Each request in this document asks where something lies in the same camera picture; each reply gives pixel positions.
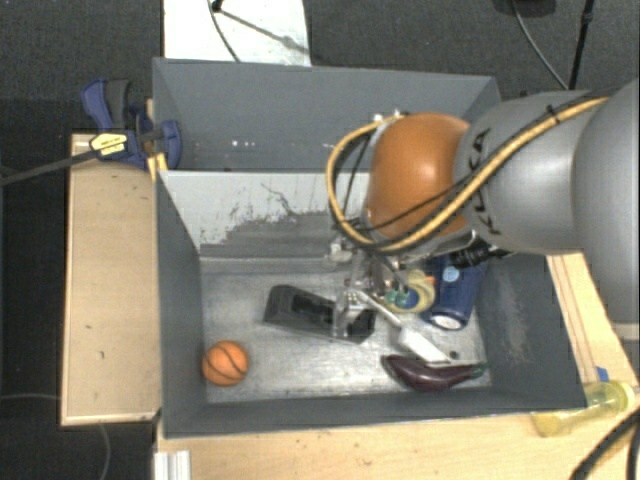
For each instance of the grey metal bin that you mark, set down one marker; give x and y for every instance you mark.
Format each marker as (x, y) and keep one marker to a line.
(260, 118)

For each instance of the dark blue can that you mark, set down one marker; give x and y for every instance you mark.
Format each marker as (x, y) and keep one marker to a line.
(457, 295)

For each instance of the white flat block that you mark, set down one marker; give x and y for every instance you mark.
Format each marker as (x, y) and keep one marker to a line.
(422, 346)

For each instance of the black stapler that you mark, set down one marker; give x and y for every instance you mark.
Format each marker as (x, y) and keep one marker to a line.
(295, 308)

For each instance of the black cylinder on white bracket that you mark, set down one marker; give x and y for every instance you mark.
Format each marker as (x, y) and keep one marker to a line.
(475, 255)

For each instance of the orange toy basketball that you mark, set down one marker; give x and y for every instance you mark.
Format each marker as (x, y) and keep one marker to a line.
(225, 363)

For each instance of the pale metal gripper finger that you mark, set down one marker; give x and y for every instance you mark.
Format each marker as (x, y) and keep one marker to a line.
(342, 320)
(384, 312)

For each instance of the pale wood board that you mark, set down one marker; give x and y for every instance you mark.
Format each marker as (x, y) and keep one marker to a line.
(110, 293)

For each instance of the purple toy eggplant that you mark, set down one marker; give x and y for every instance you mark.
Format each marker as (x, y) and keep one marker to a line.
(430, 375)

